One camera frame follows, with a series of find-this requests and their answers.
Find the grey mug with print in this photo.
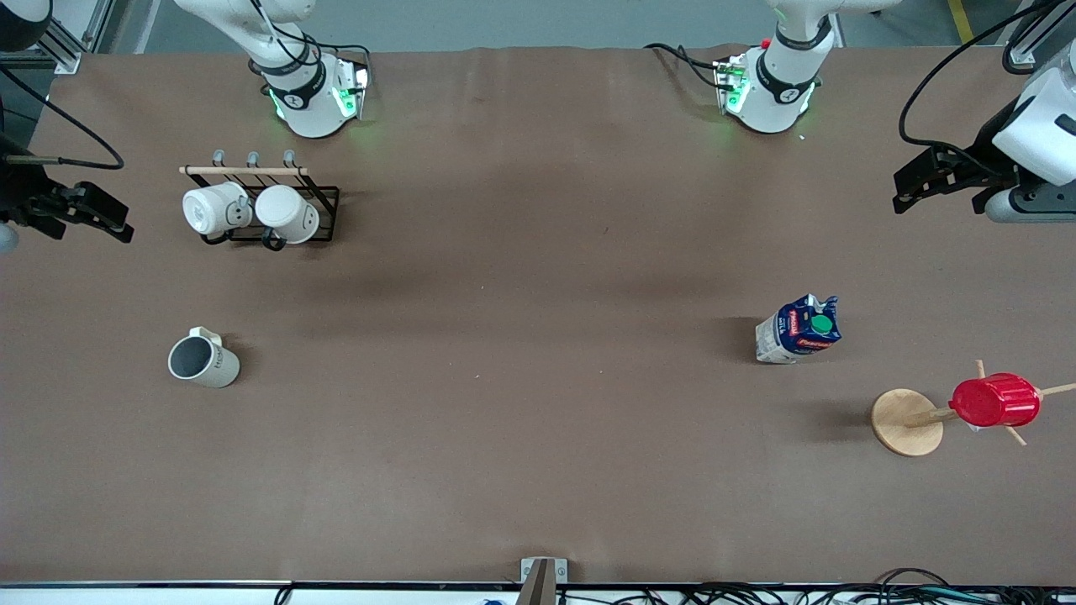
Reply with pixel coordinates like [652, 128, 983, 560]
[168, 327, 241, 389]

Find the wooden mug tree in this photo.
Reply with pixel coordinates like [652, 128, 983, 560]
[871, 360, 1076, 458]

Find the blue white milk carton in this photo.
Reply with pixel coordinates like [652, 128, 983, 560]
[754, 294, 841, 365]

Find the black wire mug rack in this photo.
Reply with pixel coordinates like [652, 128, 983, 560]
[179, 150, 340, 251]

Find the grey metal camera bracket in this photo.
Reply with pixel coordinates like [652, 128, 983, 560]
[515, 557, 569, 605]

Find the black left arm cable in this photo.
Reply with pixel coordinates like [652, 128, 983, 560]
[898, 0, 1064, 154]

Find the red plastic cup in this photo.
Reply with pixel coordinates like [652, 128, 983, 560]
[950, 373, 1042, 429]

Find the aluminium frame profile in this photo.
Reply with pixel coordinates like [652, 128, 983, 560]
[34, 0, 115, 75]
[1007, 0, 1062, 66]

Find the black base power cable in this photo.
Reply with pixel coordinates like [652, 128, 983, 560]
[645, 42, 725, 90]
[318, 42, 373, 73]

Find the white ceramic mug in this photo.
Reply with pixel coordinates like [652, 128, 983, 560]
[182, 181, 253, 238]
[255, 185, 321, 245]

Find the black cable bundle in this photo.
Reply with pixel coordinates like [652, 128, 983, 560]
[555, 568, 1076, 605]

